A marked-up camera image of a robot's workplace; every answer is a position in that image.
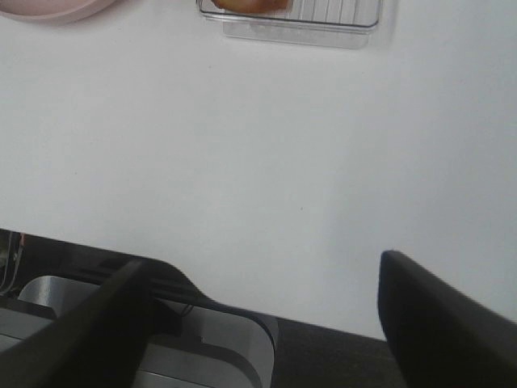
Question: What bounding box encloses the bacon strip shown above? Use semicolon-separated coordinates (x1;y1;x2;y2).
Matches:
213;0;289;13

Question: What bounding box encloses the pink round plate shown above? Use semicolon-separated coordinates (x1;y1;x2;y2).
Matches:
1;0;115;23

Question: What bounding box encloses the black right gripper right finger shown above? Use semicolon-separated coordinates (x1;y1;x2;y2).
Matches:
377;251;516;387

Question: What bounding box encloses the grey robot chassis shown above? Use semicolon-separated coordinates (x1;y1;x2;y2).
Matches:
0;274;280;388

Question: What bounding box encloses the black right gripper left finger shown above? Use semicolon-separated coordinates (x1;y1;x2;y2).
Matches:
0;260;157;388

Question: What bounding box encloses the clear right plastic tray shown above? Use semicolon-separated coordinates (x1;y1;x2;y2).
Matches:
196;0;383;49

